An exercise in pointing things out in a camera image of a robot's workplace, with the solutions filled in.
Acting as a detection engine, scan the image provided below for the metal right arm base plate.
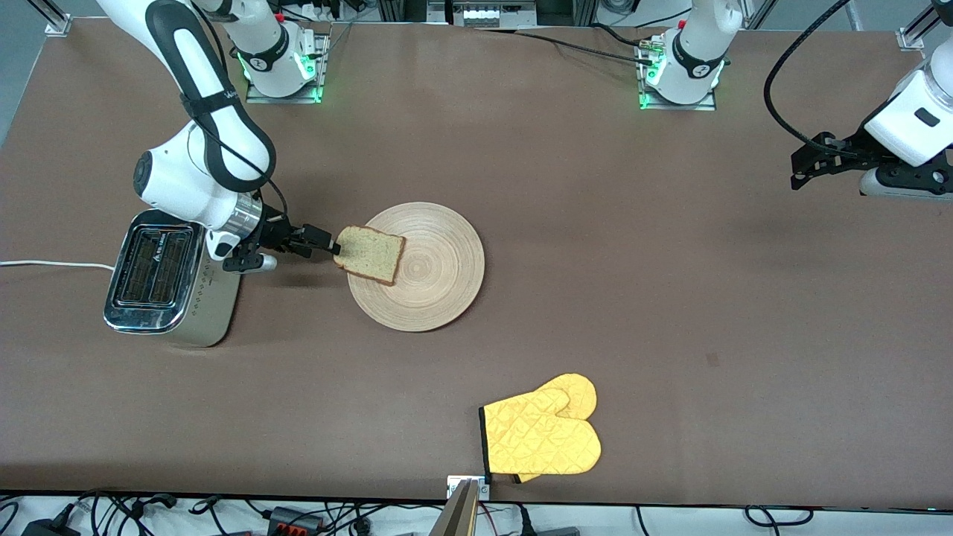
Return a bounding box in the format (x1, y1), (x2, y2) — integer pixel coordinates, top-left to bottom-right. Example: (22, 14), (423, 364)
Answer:
(244, 31), (330, 104)

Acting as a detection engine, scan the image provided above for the round wooden plate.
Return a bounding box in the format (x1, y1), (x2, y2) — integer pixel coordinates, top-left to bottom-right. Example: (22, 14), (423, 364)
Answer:
(347, 202), (485, 333)

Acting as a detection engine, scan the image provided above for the black adapter with orange plugs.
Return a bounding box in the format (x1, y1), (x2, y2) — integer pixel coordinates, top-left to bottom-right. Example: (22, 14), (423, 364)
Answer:
(266, 505), (327, 536)

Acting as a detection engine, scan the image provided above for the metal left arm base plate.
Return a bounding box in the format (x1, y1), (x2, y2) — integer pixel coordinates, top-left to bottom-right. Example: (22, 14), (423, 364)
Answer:
(637, 36), (718, 112)

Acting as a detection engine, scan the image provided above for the silver and beige toaster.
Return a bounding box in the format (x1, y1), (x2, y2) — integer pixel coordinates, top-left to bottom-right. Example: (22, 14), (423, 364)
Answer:
(103, 208), (245, 348)

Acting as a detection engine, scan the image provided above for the white toaster power cable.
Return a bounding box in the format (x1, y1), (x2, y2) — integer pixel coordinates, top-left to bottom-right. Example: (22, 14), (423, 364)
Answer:
(0, 260), (117, 271)

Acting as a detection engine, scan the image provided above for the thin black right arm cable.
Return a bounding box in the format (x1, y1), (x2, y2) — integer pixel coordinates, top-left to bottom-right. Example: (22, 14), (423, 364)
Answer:
(192, 112), (291, 224)

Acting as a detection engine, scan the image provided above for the black cable to arm base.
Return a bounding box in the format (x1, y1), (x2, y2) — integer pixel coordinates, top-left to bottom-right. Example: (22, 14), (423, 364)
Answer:
(512, 28), (657, 65)

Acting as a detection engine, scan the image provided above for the front camera mount bracket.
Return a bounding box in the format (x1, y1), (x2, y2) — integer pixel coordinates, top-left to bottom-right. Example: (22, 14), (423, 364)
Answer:
(427, 474), (491, 536)

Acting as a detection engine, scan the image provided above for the aluminium frame profile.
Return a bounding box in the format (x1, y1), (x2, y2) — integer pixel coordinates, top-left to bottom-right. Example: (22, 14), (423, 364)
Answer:
(896, 0), (945, 51)
(28, 0), (73, 37)

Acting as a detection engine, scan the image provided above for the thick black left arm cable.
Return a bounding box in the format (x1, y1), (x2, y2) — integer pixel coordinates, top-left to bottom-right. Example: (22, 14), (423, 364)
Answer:
(762, 0), (854, 159)

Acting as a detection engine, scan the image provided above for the black power adapter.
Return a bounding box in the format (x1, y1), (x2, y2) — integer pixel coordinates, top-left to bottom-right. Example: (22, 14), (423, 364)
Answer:
(21, 514), (81, 536)

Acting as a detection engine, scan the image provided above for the slice of bread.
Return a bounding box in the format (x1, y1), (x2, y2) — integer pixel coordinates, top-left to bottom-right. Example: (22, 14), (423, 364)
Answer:
(333, 226), (407, 287)

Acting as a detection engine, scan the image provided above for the yellow quilted oven mitt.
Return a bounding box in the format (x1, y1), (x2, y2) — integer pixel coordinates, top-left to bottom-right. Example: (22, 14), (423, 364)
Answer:
(514, 373), (598, 485)
(479, 387), (602, 477)

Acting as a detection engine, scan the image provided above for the black looped floor cable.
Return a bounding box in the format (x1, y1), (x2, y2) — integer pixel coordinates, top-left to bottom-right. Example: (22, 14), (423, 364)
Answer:
(745, 505), (814, 528)

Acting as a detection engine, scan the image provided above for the white power strip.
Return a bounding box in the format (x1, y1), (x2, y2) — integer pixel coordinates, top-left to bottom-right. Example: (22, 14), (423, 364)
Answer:
(445, 0), (538, 28)

